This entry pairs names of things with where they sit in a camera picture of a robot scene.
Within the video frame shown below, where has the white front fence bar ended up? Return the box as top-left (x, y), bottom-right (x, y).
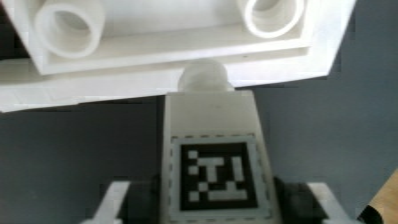
top-left (0, 16), bottom-right (348, 113)

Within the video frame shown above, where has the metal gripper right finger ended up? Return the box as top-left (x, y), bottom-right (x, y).
top-left (275, 177), bottom-right (364, 224)

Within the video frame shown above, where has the white table leg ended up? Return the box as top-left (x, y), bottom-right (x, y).
top-left (159, 59), bottom-right (282, 224)

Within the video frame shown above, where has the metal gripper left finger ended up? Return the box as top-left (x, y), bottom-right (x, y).
top-left (79, 180), bottom-right (159, 224)

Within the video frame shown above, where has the white square table top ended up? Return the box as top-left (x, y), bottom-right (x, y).
top-left (0, 0), bottom-right (355, 75)

